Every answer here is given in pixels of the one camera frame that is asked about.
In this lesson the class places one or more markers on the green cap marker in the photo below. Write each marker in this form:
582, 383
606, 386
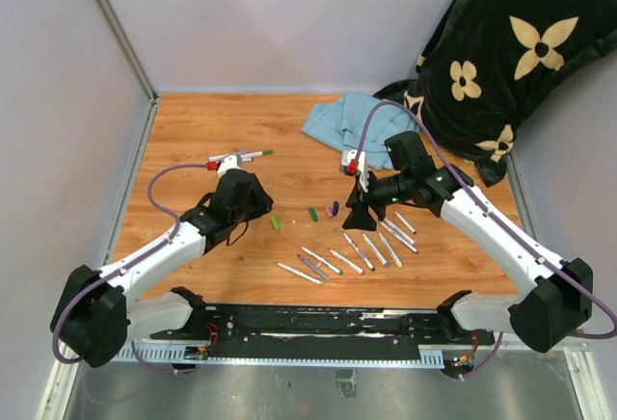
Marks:
321, 259

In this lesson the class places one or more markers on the dark blue cap marker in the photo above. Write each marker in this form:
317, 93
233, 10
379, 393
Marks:
359, 252

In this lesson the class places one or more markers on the light blue cloth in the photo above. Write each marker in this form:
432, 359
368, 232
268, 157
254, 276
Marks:
339, 125

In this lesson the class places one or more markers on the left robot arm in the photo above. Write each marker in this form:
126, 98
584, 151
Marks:
100, 310

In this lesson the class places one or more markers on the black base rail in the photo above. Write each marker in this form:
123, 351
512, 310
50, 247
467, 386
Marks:
313, 333

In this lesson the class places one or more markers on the lavender marker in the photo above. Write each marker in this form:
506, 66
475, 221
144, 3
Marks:
313, 267

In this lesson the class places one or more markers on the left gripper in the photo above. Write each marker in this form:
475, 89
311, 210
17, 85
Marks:
262, 200

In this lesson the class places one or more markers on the black marker pen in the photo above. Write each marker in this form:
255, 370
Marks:
402, 219

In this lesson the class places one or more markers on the grey blue cap marker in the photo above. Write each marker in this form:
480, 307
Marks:
217, 157

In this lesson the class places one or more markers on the light blue cap marker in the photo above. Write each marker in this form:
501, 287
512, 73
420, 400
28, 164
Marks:
375, 250

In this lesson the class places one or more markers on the white slim marker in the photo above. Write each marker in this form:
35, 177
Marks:
391, 251

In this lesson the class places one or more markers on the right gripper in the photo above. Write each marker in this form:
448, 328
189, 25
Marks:
359, 216

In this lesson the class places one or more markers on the light green marker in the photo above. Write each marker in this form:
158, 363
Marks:
301, 274

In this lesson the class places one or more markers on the magenta cap marker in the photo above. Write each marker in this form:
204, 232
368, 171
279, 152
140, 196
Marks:
401, 238

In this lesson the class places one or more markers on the black floral blanket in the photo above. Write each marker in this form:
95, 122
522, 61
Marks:
491, 63

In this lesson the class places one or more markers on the pink marker pen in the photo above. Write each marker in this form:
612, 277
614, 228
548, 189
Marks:
400, 232

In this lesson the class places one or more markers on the light green pen cap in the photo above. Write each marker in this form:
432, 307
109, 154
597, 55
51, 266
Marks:
275, 223

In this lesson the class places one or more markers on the red pink cap marker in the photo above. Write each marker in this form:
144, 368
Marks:
347, 262

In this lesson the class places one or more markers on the aluminium corner post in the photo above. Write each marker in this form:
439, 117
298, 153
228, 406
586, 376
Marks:
113, 24

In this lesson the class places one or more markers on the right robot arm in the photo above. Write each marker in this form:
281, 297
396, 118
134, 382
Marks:
553, 297

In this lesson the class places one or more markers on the navy green marker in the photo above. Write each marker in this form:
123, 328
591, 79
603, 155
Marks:
250, 156

